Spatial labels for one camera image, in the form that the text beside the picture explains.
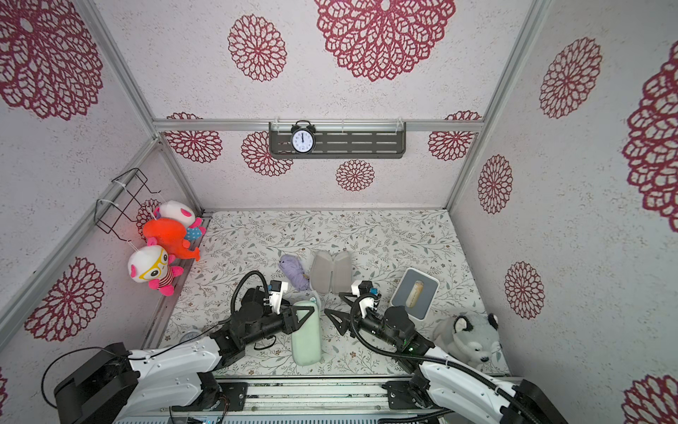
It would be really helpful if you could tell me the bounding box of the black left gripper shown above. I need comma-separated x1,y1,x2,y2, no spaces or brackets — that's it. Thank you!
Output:
244,306,315,348

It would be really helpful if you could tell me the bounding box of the mint umbrella case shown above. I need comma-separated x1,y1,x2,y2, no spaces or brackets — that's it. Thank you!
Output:
291,297,322,367

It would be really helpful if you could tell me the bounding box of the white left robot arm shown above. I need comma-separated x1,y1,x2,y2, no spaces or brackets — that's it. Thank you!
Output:
54,299,318,423

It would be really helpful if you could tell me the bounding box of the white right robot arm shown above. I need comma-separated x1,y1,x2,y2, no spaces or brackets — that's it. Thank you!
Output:
324,281,566,423

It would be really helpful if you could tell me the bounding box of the beige roll in tray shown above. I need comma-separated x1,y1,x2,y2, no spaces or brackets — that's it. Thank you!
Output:
405,281,424,309

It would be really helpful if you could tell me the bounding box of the white rimmed grey tray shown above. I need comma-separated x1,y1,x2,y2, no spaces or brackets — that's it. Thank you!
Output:
389,268,440,322

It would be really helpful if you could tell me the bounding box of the white round table clock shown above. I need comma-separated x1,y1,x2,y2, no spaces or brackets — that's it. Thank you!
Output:
179,331,201,344

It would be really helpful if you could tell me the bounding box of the grey husky plush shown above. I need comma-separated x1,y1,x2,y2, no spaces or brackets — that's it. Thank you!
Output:
433,309,501,369

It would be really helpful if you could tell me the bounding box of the orange plush whale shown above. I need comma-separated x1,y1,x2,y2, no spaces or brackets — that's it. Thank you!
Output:
142,218,201,261

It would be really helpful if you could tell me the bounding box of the white plush with yellow glasses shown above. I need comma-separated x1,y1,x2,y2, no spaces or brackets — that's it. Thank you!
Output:
127,245,184,296

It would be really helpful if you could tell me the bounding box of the black alarm clock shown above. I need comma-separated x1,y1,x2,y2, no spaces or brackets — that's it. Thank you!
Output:
291,119,316,154

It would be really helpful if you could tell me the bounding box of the white pink plush doll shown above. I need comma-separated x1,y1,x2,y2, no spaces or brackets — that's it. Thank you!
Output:
153,201,207,242

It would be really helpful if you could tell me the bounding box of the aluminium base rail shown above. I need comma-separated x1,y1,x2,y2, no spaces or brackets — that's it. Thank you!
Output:
113,375,539,424

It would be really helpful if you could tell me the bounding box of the grey wall shelf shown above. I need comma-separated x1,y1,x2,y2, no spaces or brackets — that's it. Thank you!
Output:
268,122,407,160

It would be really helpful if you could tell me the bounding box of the black wire wall rack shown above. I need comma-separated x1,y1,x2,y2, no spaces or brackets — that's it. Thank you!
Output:
93,167,161,243

